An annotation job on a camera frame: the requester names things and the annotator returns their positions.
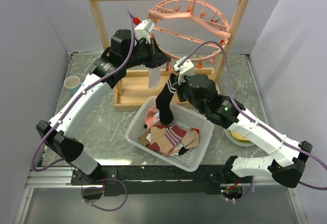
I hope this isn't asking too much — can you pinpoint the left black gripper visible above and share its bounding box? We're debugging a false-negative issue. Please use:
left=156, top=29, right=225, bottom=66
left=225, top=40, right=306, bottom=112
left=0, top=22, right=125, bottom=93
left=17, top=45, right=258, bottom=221
left=124, top=37, right=171, bottom=69

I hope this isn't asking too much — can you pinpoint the wooden hanger rack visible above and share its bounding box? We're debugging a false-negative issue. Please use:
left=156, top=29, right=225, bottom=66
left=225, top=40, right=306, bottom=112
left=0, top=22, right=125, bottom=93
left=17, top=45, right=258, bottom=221
left=86, top=0, right=252, bottom=111

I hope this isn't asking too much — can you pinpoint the pink round clip hanger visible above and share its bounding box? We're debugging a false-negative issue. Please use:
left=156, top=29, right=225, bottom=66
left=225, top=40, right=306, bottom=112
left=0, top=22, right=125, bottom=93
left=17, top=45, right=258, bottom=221
left=148, top=0, right=231, bottom=47

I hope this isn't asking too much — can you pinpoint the white plastic basket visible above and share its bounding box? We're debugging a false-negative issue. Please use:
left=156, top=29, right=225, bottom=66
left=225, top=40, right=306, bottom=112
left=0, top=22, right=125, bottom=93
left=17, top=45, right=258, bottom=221
left=126, top=96, right=214, bottom=172

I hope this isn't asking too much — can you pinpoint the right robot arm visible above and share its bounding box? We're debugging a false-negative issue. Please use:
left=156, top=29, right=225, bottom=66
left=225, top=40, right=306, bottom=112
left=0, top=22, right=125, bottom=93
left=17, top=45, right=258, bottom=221
left=168, top=74, right=313, bottom=188

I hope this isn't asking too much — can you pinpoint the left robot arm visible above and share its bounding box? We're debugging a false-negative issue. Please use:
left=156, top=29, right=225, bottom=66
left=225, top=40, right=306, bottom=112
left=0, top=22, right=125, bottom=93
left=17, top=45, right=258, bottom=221
left=36, top=29, right=170, bottom=184

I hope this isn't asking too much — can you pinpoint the pile of socks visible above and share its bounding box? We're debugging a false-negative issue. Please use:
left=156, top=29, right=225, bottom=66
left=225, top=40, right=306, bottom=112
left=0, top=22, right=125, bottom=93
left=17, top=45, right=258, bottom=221
left=138, top=106, right=200, bottom=156

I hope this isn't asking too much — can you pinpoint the yellow bowl on plate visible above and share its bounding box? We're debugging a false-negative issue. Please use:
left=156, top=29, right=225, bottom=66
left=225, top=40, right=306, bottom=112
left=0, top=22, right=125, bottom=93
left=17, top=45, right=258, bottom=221
left=224, top=129, right=254, bottom=147

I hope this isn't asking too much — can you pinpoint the light blue mug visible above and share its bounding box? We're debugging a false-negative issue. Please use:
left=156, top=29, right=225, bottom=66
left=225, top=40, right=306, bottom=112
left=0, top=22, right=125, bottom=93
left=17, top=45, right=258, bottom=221
left=63, top=76, right=82, bottom=95

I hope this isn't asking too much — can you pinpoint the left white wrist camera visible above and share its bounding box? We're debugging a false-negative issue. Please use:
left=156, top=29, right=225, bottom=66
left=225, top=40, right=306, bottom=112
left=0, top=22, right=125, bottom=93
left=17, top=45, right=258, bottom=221
left=134, top=19, right=155, bottom=42

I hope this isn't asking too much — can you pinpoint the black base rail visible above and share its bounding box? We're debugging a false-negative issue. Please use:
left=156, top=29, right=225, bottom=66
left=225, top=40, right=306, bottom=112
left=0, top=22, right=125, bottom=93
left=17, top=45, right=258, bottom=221
left=71, top=165, right=251, bottom=196

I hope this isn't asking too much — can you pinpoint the aluminium frame rail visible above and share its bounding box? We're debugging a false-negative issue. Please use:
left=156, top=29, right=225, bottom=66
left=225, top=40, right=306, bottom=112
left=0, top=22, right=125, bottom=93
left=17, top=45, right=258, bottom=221
left=24, top=164, right=297, bottom=189

